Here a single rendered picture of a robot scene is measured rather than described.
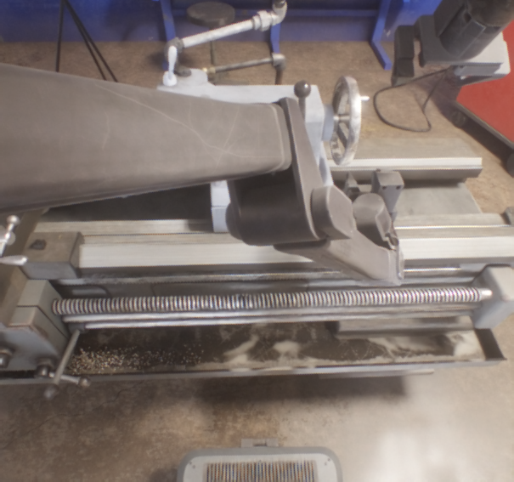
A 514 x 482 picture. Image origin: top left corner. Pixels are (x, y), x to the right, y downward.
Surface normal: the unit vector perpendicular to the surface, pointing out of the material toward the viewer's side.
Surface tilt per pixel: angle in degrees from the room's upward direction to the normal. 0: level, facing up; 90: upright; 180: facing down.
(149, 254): 36
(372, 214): 29
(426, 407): 0
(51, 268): 90
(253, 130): 55
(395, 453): 0
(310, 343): 0
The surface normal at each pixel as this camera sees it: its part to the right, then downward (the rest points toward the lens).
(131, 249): 0.04, -0.08
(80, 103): 0.84, -0.15
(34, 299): 0.02, -0.65
